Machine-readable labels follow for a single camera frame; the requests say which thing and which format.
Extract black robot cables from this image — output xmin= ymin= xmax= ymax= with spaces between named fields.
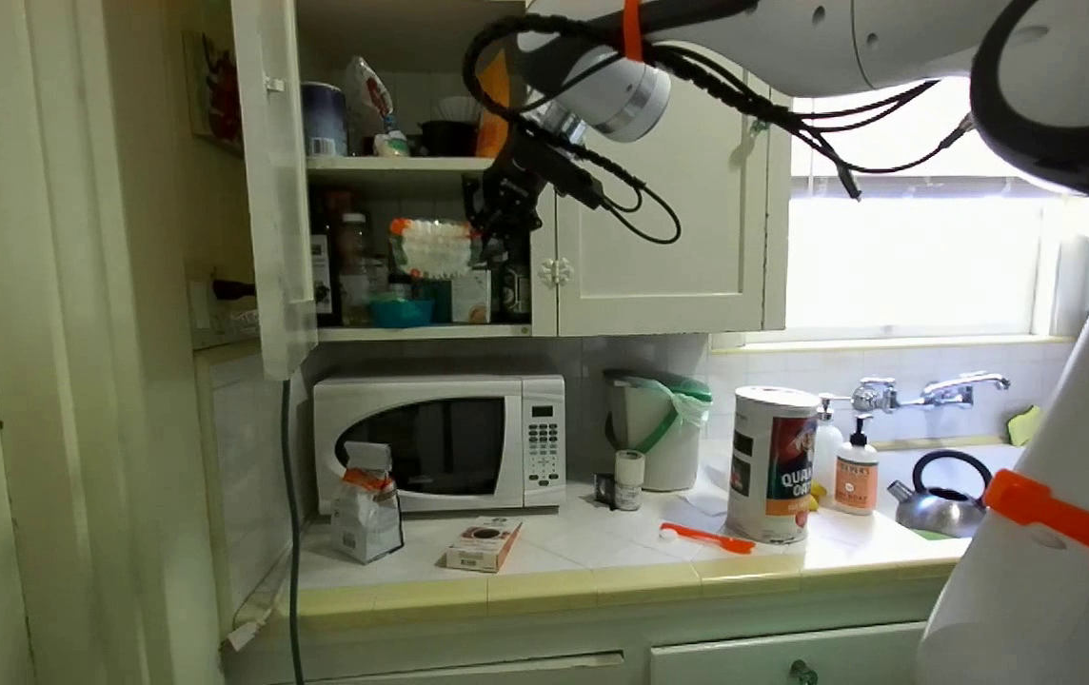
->
xmin=459 ymin=13 xmax=977 ymax=250

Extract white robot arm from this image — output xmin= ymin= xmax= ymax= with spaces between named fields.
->
xmin=463 ymin=0 xmax=1089 ymax=237

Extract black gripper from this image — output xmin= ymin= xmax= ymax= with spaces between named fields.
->
xmin=463 ymin=124 xmax=598 ymax=321

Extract white paper bag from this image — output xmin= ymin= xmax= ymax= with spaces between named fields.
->
xmin=331 ymin=443 xmax=403 ymax=563

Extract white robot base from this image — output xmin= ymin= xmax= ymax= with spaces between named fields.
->
xmin=918 ymin=0 xmax=1089 ymax=685

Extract flat brown packet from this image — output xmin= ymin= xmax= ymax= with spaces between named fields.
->
xmin=439 ymin=520 xmax=520 ymax=575

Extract steel kettle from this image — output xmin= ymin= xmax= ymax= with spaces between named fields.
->
xmin=886 ymin=448 xmax=992 ymax=537

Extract open white cabinet door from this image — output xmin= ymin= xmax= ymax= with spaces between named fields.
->
xmin=233 ymin=0 xmax=317 ymax=381

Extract Quaker oats canister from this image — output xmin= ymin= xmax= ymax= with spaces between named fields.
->
xmin=727 ymin=385 xmax=817 ymax=544

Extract white soap dispenser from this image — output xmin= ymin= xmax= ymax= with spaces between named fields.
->
xmin=812 ymin=391 xmax=844 ymax=504

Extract orange handled brush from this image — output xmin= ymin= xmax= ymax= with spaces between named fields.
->
xmin=657 ymin=520 xmax=753 ymax=554

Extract blue lidded container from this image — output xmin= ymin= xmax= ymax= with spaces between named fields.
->
xmin=302 ymin=79 xmax=345 ymax=157

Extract orange label soap bottle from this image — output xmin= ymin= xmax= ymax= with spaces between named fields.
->
xmin=835 ymin=423 xmax=881 ymax=513

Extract chrome sink faucet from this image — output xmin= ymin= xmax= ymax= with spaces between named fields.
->
xmin=849 ymin=368 xmax=1010 ymax=414

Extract white paper bowls package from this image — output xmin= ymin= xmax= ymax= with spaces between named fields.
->
xmin=388 ymin=216 xmax=471 ymax=280

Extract white bin with green bag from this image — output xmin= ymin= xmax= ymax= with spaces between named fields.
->
xmin=608 ymin=374 xmax=711 ymax=496

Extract small white cup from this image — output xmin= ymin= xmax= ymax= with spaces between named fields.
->
xmin=613 ymin=448 xmax=642 ymax=511

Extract white lower cabinet doors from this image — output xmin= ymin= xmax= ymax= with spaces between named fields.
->
xmin=223 ymin=595 xmax=954 ymax=685

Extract white microwave oven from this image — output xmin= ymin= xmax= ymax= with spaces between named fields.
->
xmin=313 ymin=374 xmax=567 ymax=513

